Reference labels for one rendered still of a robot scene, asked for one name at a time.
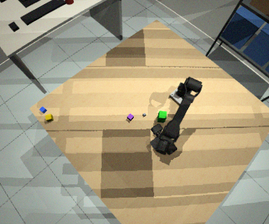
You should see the yellow block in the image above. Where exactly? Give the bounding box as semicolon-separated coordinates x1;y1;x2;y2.
45;114;54;122

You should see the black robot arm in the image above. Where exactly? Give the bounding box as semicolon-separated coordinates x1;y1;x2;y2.
150;77;203;154

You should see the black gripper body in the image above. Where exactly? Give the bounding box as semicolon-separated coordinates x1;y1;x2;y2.
151;124;177;155

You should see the blue block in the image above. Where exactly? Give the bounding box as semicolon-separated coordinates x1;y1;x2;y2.
39;106;47;113

